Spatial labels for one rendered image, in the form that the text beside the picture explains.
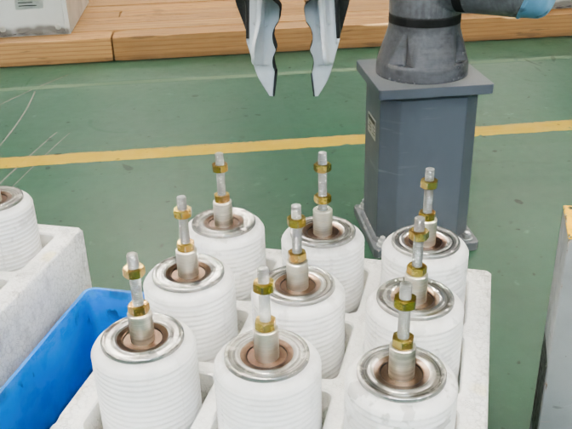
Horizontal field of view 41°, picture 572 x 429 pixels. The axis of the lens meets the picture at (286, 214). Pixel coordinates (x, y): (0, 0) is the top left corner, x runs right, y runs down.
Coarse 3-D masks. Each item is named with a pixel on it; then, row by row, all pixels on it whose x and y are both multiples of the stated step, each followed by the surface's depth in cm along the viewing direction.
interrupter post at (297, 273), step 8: (288, 264) 76; (296, 264) 76; (304, 264) 76; (288, 272) 76; (296, 272) 76; (304, 272) 76; (288, 280) 77; (296, 280) 76; (304, 280) 76; (288, 288) 77; (296, 288) 76; (304, 288) 77
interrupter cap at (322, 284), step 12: (276, 276) 79; (312, 276) 79; (324, 276) 79; (276, 288) 77; (312, 288) 77; (324, 288) 77; (276, 300) 75; (288, 300) 75; (300, 300) 75; (312, 300) 74
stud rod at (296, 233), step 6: (294, 204) 74; (294, 210) 73; (300, 210) 74; (294, 216) 74; (300, 216) 74; (300, 228) 74; (294, 234) 75; (300, 234) 75; (294, 240) 75; (300, 240) 75; (294, 246) 75; (300, 246) 75; (294, 252) 76; (300, 252) 76
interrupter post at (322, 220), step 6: (318, 210) 86; (330, 210) 86; (318, 216) 86; (324, 216) 86; (330, 216) 86; (318, 222) 86; (324, 222) 86; (330, 222) 87; (318, 228) 87; (324, 228) 86; (330, 228) 87; (318, 234) 87; (324, 234) 87; (330, 234) 87
